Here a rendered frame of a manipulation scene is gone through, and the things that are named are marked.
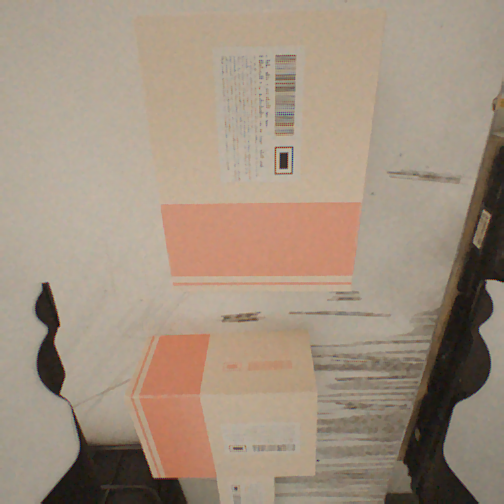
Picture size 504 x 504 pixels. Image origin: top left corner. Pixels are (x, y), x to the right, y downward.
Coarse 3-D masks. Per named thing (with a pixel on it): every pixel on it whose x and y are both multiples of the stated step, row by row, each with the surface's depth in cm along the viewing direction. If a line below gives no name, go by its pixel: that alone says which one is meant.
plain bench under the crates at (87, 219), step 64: (0, 0) 23; (64, 0) 23; (128, 0) 23; (192, 0) 23; (256, 0) 23; (320, 0) 23; (384, 0) 23; (448, 0) 23; (0, 64) 25; (64, 64) 25; (128, 64) 25; (384, 64) 24; (448, 64) 24; (0, 128) 27; (64, 128) 27; (128, 128) 27; (384, 128) 27; (448, 128) 26; (0, 192) 30; (64, 192) 30; (128, 192) 29; (384, 192) 29; (448, 192) 29; (0, 256) 33; (64, 256) 32; (128, 256) 32; (384, 256) 32; (448, 256) 32; (64, 320) 36; (128, 320) 36; (192, 320) 36; (256, 320) 36; (320, 320) 35; (384, 320) 35; (64, 384) 41; (128, 384) 40; (320, 384) 40; (384, 384) 39; (320, 448) 45; (384, 448) 45
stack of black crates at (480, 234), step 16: (496, 160) 81; (496, 176) 82; (496, 192) 82; (480, 208) 87; (496, 208) 82; (480, 224) 87; (496, 224) 82; (480, 240) 87; (496, 240) 80; (480, 256) 88; (496, 256) 81; (464, 272) 95; (480, 272) 88; (496, 272) 82; (464, 288) 96
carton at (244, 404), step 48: (192, 336) 36; (240, 336) 36; (288, 336) 35; (144, 384) 31; (192, 384) 31; (240, 384) 31; (288, 384) 30; (144, 432) 32; (192, 432) 32; (240, 432) 32; (288, 432) 32
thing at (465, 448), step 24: (480, 288) 10; (480, 312) 10; (480, 336) 8; (480, 360) 8; (480, 384) 8; (456, 408) 7; (480, 408) 7; (456, 432) 6; (480, 432) 6; (456, 456) 6; (480, 456) 6; (432, 480) 6; (456, 480) 6; (480, 480) 6
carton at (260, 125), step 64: (192, 64) 18; (256, 64) 18; (320, 64) 18; (192, 128) 20; (256, 128) 20; (320, 128) 19; (192, 192) 21; (256, 192) 21; (320, 192) 21; (192, 256) 23; (256, 256) 23; (320, 256) 23
